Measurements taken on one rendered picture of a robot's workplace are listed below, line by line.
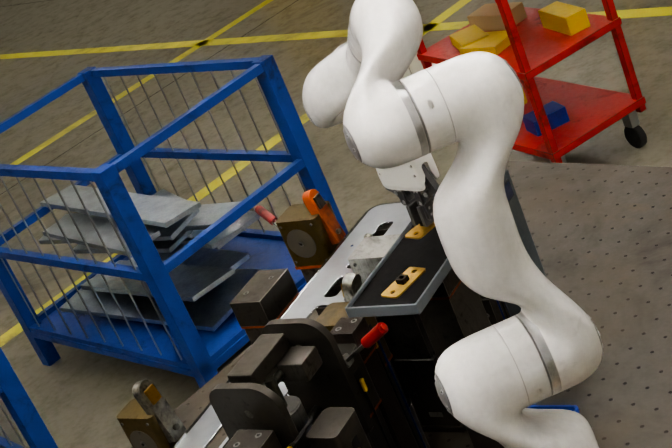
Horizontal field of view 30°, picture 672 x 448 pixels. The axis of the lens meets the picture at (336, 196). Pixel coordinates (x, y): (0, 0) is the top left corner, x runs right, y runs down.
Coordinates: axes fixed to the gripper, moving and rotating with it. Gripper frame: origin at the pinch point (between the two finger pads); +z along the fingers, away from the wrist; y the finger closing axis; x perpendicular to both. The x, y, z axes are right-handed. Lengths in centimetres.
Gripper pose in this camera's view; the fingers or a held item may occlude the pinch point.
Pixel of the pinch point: (421, 211)
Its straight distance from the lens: 211.6
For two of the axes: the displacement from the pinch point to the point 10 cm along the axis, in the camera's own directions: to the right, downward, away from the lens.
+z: 3.6, 8.5, 3.8
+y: -6.6, -0.5, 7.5
